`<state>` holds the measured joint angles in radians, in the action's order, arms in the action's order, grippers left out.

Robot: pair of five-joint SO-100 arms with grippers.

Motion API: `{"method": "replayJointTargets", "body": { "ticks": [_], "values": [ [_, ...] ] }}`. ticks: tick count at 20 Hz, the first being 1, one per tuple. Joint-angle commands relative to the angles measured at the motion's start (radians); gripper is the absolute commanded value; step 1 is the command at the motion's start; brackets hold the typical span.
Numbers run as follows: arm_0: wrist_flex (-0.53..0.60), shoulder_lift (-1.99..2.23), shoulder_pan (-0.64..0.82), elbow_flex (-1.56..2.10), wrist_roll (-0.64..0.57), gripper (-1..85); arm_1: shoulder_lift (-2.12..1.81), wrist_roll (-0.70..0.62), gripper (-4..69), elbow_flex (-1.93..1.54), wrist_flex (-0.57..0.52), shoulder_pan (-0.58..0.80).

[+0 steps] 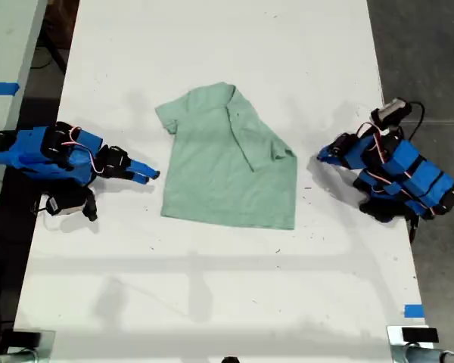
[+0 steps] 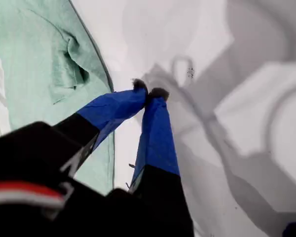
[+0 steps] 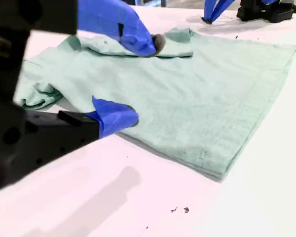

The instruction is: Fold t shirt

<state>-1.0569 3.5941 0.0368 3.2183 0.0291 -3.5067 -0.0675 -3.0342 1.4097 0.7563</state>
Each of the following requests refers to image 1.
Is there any small black box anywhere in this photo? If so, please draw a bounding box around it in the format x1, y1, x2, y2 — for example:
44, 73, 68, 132
401, 327, 439, 343
12, 331, 42, 347

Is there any metal table clamp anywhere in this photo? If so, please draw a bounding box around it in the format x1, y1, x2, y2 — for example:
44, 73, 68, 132
386, 324, 441, 363
6, 329, 57, 356

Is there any black camera stalk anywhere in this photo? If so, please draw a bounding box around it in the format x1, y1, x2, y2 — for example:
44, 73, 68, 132
369, 119, 388, 141
81, 188, 99, 222

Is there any thin black floor cable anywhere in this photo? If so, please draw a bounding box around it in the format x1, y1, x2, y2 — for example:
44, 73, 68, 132
30, 32, 67, 71

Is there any short blue tape strip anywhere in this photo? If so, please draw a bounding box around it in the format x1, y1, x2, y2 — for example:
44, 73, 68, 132
403, 303, 426, 318

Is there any pale green T-shirt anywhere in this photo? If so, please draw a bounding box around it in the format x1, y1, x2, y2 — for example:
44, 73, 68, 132
154, 81, 300, 231

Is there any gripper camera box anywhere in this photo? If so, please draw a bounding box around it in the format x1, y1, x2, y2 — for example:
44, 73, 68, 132
370, 97, 413, 126
44, 194, 82, 217

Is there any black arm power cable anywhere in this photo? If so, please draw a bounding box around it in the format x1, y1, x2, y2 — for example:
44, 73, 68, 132
406, 213, 421, 244

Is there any white side table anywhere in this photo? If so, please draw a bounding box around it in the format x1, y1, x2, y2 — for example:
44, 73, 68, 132
0, 0, 48, 239

